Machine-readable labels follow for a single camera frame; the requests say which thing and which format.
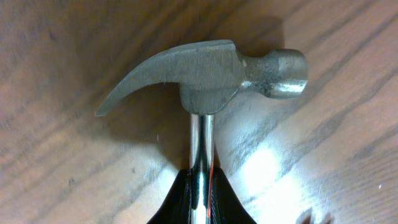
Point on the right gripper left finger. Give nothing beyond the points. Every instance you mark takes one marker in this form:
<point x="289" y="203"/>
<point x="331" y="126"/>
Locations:
<point x="176" y="206"/>

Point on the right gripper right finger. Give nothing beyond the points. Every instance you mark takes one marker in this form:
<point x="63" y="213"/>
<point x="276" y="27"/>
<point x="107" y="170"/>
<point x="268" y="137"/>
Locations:
<point x="225" y="206"/>

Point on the small claw hammer black grip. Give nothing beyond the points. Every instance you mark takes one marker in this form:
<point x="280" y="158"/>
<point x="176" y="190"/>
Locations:
<point x="209" y="75"/>

